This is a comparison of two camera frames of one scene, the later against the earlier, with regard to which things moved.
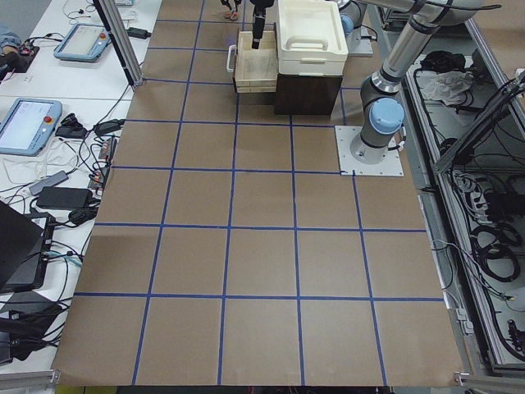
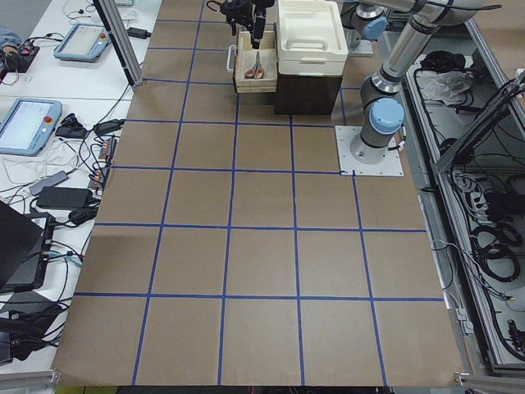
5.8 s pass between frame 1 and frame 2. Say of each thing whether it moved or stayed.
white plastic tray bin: stayed
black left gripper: stayed
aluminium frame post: stayed
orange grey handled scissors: moved
